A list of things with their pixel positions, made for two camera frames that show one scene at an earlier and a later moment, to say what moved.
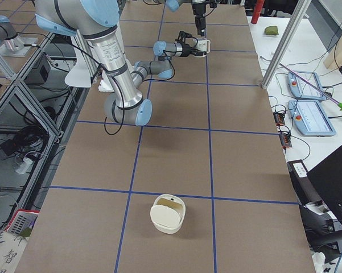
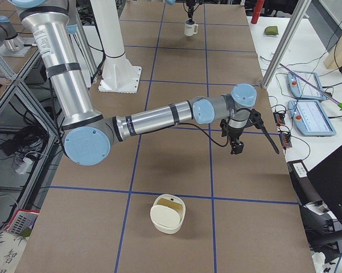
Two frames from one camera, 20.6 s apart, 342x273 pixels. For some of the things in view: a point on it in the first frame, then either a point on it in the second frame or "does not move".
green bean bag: [271, 30] does not move
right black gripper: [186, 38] to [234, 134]
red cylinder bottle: [258, 8] does not move
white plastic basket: [22, 222] does not move
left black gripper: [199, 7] to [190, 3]
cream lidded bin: [167, 213] does not move
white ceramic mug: [203, 44] to [190, 29]
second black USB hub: [285, 140] does not move
